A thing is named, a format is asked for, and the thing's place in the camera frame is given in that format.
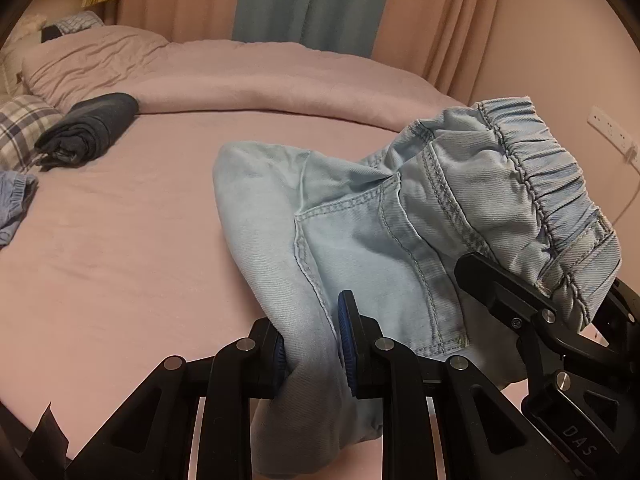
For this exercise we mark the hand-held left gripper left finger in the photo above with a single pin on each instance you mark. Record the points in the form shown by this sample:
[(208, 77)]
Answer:
[(279, 360)]

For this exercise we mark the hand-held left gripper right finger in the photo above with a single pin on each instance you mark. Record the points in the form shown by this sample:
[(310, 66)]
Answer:
[(345, 340)]

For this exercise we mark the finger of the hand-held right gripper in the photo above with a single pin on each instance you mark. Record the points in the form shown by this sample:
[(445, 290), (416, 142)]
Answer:
[(625, 310), (500, 290)]

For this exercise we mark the light blue denim pants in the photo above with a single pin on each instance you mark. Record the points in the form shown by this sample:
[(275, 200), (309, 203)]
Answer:
[(360, 220)]

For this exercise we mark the pink bed sheet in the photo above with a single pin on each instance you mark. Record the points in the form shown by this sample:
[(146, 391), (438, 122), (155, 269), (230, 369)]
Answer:
[(125, 260)]

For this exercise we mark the pink duvet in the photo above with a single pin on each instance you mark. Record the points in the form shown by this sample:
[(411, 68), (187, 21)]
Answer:
[(200, 75)]

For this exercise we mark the dark folded garment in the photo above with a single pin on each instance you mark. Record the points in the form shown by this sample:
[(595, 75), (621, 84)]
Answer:
[(90, 127)]

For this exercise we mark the blue crumpled garment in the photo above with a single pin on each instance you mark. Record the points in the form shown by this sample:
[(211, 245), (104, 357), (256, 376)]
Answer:
[(12, 195)]

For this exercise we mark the teal curtain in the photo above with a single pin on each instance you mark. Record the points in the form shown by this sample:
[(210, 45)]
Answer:
[(310, 5)]

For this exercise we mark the plaid pillow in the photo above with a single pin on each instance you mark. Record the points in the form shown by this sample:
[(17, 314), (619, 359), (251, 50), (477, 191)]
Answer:
[(20, 125)]

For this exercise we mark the pink curtain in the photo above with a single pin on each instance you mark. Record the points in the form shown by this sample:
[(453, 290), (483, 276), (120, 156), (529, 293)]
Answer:
[(190, 0)]

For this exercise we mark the checked blue cloth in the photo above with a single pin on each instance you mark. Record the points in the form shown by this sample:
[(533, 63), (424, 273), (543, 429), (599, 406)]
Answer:
[(75, 22)]

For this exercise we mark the white pillow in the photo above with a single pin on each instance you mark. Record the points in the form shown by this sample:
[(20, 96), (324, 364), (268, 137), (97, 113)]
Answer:
[(12, 55)]

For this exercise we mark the white wall socket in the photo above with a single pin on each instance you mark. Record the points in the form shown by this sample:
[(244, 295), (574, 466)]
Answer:
[(607, 125)]

